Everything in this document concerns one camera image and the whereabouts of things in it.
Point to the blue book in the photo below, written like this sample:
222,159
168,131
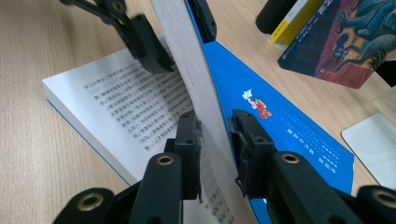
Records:
249,77

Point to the black hardcover book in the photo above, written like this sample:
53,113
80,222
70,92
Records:
274,15

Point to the red illustrated book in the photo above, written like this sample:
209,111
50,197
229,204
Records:
342,46

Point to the yellow book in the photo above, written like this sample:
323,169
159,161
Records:
295,28

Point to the white expandable bookend rack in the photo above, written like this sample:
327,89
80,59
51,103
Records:
373,149

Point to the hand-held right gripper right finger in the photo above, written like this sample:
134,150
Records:
255,155

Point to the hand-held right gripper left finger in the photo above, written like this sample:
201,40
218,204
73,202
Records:
188,155

